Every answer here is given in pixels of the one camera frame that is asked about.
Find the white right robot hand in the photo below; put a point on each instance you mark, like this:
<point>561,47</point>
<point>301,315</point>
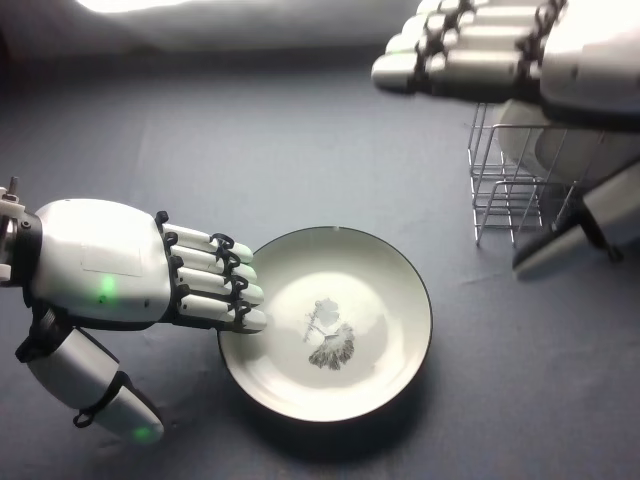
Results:
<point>590,50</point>

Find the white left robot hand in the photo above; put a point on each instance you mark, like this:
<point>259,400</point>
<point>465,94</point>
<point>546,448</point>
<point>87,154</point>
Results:
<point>100,260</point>

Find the white plate with leaf print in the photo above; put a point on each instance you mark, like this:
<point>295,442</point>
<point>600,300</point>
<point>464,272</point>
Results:
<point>590,160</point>
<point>350,280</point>

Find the white cloth backdrop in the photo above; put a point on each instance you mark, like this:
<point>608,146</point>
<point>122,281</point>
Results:
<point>200,25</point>

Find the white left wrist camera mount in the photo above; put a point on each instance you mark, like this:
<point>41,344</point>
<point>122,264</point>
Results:
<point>10,205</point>

